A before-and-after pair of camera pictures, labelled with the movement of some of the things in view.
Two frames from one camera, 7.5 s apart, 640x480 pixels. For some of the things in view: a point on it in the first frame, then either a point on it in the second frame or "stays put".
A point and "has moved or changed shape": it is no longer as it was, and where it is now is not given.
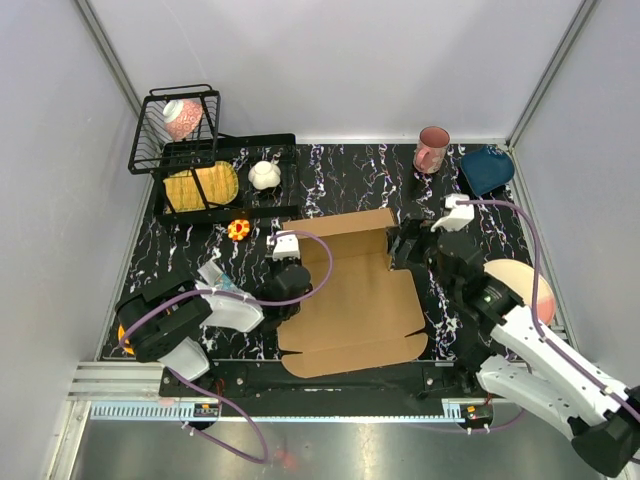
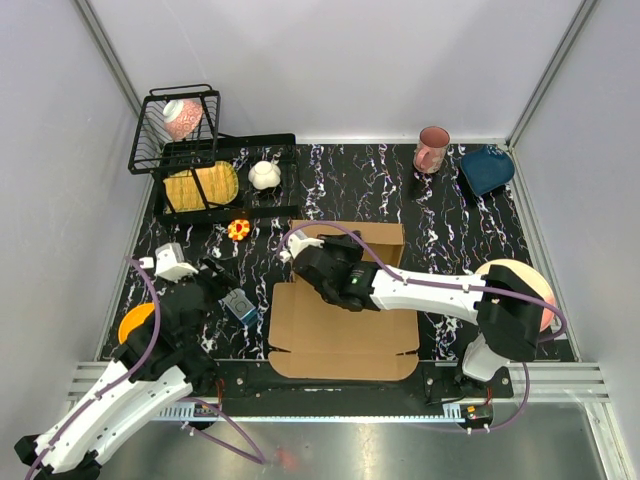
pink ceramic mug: [432, 145] stays put
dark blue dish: [487, 168] stays put
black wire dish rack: [203, 175] stays put
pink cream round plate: [519, 277] stays put
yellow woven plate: [219, 184] stays put
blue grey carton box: [217, 278] has moved or changed shape
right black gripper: [410, 227] to [348, 242]
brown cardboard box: [365, 314] stays put
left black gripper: [274, 263] to [222, 282]
